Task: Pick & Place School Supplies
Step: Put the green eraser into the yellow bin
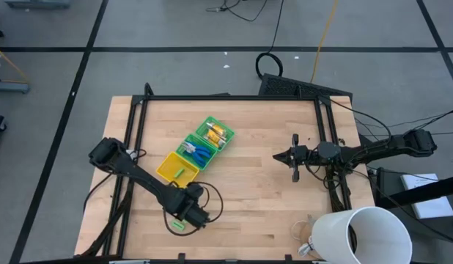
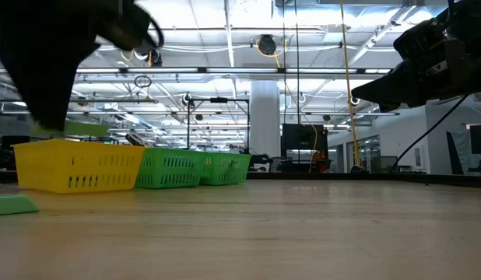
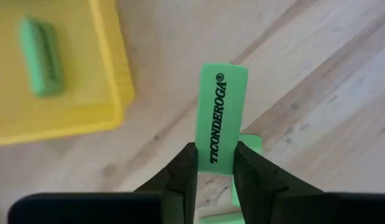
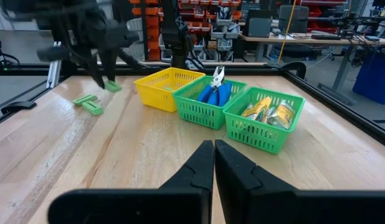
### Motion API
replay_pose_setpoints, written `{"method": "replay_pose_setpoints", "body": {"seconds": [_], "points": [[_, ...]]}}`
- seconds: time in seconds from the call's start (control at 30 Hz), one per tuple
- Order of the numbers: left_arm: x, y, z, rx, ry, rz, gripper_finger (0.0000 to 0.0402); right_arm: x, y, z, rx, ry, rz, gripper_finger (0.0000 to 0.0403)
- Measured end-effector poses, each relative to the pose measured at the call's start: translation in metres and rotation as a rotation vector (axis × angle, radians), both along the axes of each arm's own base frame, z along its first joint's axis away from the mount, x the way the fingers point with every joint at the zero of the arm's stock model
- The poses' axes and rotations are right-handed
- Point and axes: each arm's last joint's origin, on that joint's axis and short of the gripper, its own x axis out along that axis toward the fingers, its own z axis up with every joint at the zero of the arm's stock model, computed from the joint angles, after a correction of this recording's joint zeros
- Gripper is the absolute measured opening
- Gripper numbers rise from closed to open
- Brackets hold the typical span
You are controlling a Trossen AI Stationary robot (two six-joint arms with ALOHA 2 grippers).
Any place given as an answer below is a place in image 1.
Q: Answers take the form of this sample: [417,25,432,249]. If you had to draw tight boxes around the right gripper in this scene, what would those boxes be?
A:
[272,133,310,183]

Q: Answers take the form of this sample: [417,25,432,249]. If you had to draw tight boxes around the yellow plastic basket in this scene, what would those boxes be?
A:
[155,150,201,189]

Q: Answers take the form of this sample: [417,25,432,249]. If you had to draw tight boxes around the green plastic basket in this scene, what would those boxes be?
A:
[194,115,236,153]
[174,132,218,172]

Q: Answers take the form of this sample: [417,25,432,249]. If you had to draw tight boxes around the black perforated computer case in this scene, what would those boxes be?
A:
[257,73,354,100]

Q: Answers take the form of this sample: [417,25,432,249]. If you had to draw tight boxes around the white cylindrical tube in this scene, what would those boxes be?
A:
[311,205,413,264]

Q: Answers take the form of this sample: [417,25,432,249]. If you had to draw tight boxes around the black cabinet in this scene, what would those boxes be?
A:
[372,166,409,210]

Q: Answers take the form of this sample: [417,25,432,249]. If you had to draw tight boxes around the black metal beam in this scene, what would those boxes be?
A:
[374,175,453,211]

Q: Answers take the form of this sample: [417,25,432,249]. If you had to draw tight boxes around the white booklet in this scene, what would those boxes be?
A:
[399,172,453,220]

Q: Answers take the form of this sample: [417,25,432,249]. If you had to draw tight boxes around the grey metal base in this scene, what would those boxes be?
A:
[0,81,31,95]
[4,0,73,10]

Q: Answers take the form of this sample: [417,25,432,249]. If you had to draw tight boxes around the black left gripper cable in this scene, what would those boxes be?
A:
[161,180,225,238]

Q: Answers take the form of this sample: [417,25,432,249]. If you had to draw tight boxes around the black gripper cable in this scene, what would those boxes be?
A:
[304,160,342,191]
[161,180,225,238]

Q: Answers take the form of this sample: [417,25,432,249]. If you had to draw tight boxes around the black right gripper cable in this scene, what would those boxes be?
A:
[304,160,342,191]

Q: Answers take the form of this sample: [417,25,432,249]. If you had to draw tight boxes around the clear plastic ring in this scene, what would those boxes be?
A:
[290,219,316,243]

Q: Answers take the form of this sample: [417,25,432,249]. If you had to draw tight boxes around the black aluminium table frame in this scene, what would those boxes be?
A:
[75,81,356,264]

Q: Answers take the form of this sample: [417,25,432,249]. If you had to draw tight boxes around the white cable bundle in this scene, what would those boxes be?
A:
[297,240,315,257]

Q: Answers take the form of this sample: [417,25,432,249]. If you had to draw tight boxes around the black coiled floor cable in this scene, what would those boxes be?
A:
[254,0,285,80]

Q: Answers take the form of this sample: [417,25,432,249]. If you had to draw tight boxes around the yellow power cable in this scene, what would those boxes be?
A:
[309,0,340,84]

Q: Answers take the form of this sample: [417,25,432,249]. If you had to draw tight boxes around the thin black floor cable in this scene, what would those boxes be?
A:
[205,0,270,23]

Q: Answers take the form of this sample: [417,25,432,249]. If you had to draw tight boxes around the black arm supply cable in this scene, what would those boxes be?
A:
[413,105,453,136]

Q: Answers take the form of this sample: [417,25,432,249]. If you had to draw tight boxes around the yellow floor cable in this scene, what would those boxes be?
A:
[0,43,31,84]

